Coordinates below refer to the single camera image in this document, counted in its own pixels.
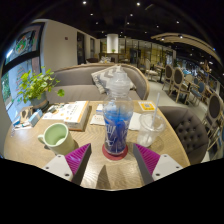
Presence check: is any clear plastic cup with straw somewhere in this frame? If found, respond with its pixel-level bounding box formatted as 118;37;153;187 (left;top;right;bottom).
136;92;167;148

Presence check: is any pale green ceramic mug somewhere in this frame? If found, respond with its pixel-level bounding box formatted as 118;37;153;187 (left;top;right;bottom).
37;122;77;157

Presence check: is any group of dining chairs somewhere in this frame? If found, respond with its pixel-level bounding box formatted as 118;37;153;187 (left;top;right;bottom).
143;58;224;151

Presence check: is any small wooden stand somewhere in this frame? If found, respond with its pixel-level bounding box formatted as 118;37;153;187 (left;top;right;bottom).
19;105;34;125

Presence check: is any clear bottle with blue label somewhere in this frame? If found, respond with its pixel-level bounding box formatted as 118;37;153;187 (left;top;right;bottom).
102;65;135;157

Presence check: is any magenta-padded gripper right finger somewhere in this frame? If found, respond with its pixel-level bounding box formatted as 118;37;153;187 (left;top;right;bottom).
132;142;184;186

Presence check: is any small blue box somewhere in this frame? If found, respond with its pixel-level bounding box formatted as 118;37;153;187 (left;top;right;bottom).
28;109;44;128

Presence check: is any grey curved sofa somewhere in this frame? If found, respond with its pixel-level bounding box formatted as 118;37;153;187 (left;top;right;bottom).
44;62;151;104

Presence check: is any white paper napkin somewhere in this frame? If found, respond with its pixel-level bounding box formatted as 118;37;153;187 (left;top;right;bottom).
128;111;144;132

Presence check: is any small blue white card pack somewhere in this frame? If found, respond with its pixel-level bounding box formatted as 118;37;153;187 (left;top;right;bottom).
95;103;105;116

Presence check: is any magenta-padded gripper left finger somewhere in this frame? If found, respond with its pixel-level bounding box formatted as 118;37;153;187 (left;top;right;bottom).
41;142;92;186

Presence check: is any flat round red coaster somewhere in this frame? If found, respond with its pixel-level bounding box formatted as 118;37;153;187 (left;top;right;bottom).
101;143;129;162

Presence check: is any grey tufted armchair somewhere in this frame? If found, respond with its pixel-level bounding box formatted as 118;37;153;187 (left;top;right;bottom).
158;105;209;166

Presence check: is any grey white chevron cushion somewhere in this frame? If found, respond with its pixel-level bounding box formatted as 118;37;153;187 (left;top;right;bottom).
90;64;137;95

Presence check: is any group of ceiling spotlights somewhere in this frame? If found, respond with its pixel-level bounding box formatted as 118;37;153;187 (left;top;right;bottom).
81;0;214;64

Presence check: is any green potted plant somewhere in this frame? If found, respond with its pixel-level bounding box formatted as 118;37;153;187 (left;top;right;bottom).
16;66;66;113

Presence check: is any white printed paper slip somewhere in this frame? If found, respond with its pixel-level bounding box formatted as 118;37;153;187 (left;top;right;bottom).
89;114;107;127

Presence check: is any yellow square card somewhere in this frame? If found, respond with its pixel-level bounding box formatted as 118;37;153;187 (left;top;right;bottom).
137;100;157;113

